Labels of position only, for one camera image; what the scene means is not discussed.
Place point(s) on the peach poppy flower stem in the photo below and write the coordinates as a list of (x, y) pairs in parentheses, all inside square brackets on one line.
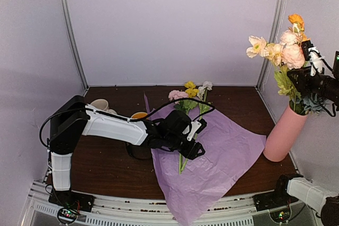
[(260, 47)]

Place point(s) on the white mug floral print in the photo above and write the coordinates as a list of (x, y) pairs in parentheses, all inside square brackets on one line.
[(102, 105)]

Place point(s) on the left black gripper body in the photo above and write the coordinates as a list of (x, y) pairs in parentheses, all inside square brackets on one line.
[(173, 141)]

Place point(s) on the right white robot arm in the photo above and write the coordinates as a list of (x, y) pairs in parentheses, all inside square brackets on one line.
[(321, 200)]

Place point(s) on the white flower stem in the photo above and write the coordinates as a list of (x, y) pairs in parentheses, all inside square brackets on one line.
[(202, 96)]

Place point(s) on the yellow flower stem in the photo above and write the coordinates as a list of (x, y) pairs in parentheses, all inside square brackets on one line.
[(192, 92)]

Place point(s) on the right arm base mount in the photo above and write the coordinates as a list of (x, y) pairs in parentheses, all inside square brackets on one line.
[(279, 208)]

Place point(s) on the orange flower stem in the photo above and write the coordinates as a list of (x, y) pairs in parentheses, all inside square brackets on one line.
[(297, 26)]

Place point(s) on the pink cylindrical vase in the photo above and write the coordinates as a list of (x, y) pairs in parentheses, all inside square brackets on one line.
[(283, 135)]

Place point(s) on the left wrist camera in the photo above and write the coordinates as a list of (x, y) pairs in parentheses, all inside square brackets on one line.
[(193, 128)]

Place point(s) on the peach pink rose stem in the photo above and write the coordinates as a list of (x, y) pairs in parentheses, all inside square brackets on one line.
[(292, 54)]

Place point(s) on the purple tissue paper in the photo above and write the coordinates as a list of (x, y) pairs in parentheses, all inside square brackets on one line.
[(231, 151)]

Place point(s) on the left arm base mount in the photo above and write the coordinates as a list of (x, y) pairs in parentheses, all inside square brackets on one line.
[(72, 207)]

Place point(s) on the left aluminium frame post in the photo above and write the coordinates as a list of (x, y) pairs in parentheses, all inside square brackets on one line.
[(73, 45)]

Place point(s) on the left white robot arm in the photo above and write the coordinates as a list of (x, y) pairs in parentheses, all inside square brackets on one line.
[(75, 118)]

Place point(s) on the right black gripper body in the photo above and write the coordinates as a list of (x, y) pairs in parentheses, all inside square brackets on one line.
[(329, 88)]

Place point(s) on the white mug yellow inside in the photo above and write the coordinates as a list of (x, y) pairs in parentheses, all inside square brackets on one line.
[(139, 115)]

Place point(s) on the blue hydrangea flower stem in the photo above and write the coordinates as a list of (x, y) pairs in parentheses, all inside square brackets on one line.
[(311, 103)]

